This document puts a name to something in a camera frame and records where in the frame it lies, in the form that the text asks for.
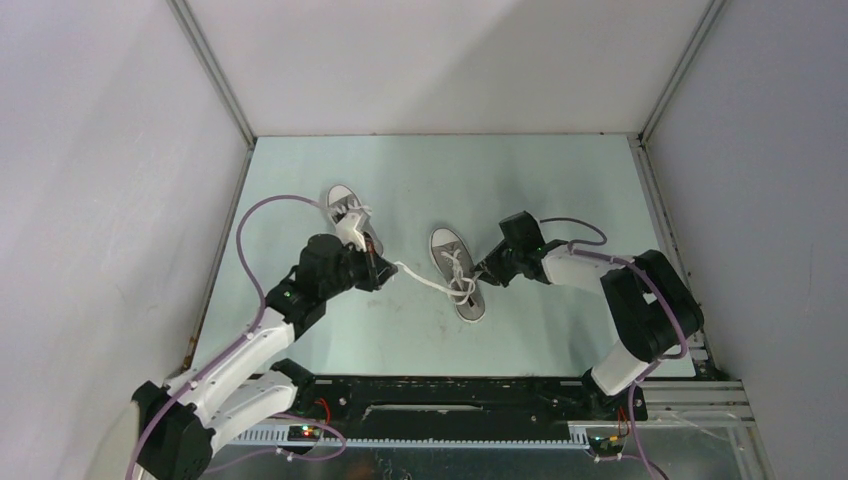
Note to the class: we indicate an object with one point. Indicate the grey sneaker laces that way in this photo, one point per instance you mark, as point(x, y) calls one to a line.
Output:
point(339, 200)
point(453, 260)

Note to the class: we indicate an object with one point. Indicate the controller board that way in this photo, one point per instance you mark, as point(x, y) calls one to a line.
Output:
point(604, 446)
point(303, 433)

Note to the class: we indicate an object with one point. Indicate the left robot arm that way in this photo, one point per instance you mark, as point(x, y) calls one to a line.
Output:
point(184, 423)

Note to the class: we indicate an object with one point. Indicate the grey sneaker tied laces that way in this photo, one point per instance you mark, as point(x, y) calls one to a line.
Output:
point(339, 200)

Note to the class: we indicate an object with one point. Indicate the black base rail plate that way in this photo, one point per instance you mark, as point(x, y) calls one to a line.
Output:
point(463, 409)

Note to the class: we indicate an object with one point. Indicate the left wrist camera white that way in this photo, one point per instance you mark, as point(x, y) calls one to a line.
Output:
point(350, 229)

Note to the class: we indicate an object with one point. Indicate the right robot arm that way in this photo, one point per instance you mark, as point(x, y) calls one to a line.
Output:
point(653, 312)

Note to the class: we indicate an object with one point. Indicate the right controller board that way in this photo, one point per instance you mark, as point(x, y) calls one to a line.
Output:
point(604, 446)

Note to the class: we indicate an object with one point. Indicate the left controller board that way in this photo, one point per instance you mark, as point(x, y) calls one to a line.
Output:
point(303, 433)

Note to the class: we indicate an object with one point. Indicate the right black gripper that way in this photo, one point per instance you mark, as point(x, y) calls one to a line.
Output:
point(488, 274)

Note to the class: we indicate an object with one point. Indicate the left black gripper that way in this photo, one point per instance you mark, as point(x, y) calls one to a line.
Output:
point(377, 270)

